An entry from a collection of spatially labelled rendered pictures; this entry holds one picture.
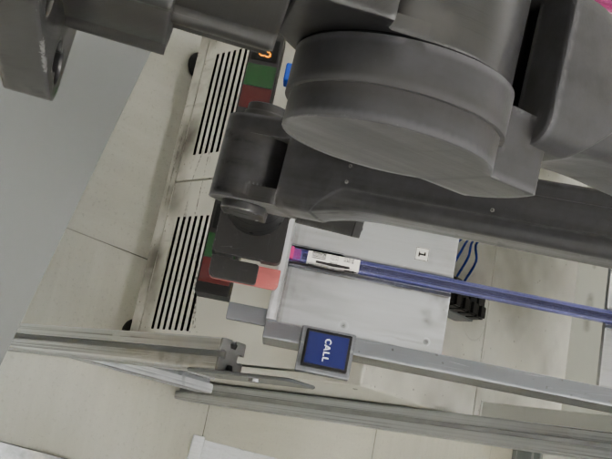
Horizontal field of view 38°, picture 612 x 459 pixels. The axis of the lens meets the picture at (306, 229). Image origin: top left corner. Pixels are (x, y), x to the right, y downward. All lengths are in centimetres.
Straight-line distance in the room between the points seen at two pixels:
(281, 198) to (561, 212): 20
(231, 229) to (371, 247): 24
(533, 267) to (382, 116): 147
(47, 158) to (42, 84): 67
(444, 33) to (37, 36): 12
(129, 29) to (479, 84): 11
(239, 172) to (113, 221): 110
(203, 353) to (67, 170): 28
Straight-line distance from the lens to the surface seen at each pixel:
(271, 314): 100
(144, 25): 29
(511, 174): 33
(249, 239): 85
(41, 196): 97
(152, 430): 185
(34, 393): 168
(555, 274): 183
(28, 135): 97
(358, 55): 29
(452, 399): 151
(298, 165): 66
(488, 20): 30
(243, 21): 28
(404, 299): 103
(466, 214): 63
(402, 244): 105
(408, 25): 29
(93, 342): 128
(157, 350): 117
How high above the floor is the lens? 142
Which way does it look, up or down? 41 degrees down
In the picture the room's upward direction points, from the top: 88 degrees clockwise
